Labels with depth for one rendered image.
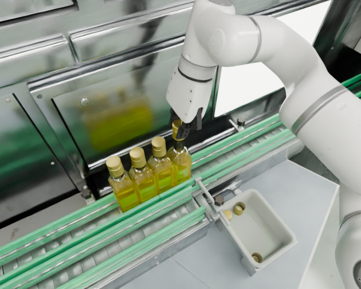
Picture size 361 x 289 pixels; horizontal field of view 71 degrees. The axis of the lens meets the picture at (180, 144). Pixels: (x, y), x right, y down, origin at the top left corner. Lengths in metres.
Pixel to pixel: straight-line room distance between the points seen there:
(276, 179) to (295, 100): 0.78
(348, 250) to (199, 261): 0.63
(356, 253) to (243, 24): 0.32
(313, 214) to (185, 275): 0.52
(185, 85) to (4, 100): 0.38
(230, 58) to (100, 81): 0.31
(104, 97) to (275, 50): 0.39
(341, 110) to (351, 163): 0.06
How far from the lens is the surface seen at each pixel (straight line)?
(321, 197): 1.14
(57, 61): 0.57
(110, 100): 0.66
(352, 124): 0.35
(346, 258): 0.36
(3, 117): 0.67
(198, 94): 0.51
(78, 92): 0.62
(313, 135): 0.36
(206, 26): 0.44
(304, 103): 0.36
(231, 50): 0.40
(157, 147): 0.62
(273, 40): 0.46
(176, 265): 0.92
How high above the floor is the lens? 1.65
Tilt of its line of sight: 52 degrees down
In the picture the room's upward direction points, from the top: straight up
